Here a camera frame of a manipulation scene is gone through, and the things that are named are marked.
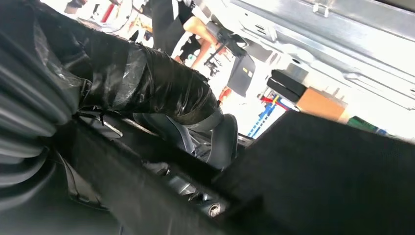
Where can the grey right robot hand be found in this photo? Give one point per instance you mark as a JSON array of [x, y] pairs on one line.
[[155, 84]]

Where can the silver metal workbench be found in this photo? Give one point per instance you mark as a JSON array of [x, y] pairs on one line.
[[356, 39]]

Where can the person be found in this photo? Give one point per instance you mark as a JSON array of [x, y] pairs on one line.
[[165, 26]]

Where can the dark grey monitor with sticker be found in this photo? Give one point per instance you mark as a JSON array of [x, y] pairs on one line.
[[241, 76]]

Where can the red metal beam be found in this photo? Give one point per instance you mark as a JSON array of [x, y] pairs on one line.
[[275, 103]]

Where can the black flat box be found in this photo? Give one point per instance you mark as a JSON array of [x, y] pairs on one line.
[[282, 90], [290, 82]]

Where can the brown cardboard box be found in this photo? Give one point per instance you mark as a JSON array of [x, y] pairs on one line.
[[321, 103]]

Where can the green box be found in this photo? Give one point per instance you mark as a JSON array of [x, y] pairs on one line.
[[360, 123]]

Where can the blue perforated metal post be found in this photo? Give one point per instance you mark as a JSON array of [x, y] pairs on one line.
[[261, 121]]

